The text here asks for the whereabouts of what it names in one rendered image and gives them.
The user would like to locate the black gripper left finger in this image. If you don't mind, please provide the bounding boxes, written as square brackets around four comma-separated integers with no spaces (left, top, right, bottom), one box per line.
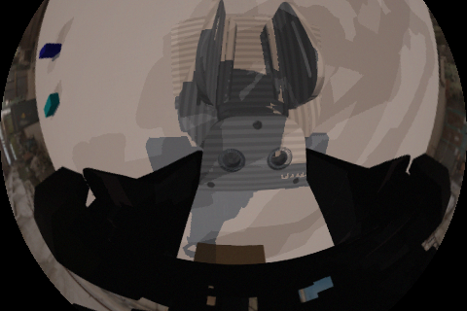
[83,151,203,258]

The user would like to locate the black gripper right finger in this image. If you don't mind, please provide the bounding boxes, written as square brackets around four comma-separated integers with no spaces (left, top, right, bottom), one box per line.
[306,148,410,245]

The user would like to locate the teal rectangular block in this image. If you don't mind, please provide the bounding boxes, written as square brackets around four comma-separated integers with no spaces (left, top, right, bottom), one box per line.
[44,93,59,118]

